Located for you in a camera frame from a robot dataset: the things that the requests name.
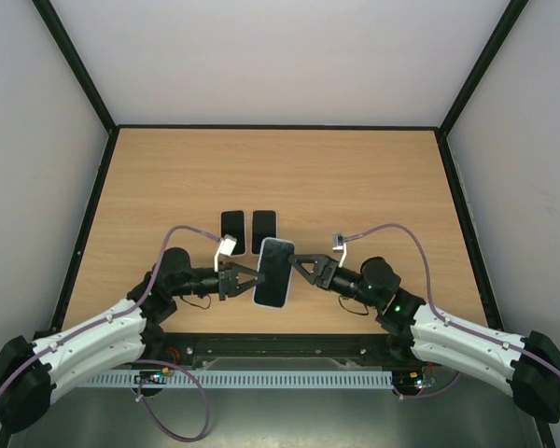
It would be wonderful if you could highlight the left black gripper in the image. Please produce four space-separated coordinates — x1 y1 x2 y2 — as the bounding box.
170 261 264 301

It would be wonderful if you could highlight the light blue phone case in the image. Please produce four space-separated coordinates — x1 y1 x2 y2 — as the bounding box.
252 236 296 309

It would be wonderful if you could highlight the dark red phone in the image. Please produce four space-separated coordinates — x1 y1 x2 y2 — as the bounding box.
252 211 279 256

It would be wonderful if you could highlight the black screen phone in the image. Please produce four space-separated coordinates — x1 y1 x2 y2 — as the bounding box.
220 210 246 257

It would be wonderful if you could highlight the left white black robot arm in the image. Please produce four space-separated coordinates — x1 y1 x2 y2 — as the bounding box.
0 247 265 433

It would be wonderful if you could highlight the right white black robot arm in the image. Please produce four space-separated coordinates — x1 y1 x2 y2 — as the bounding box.
289 255 560 424

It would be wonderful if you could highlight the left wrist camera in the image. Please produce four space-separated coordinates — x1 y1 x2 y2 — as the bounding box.
214 235 237 273

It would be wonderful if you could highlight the black aluminium frame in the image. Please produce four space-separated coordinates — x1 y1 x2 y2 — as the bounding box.
0 0 559 448

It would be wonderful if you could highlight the white slotted cable duct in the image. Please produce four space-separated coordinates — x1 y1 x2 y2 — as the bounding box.
83 370 392 390

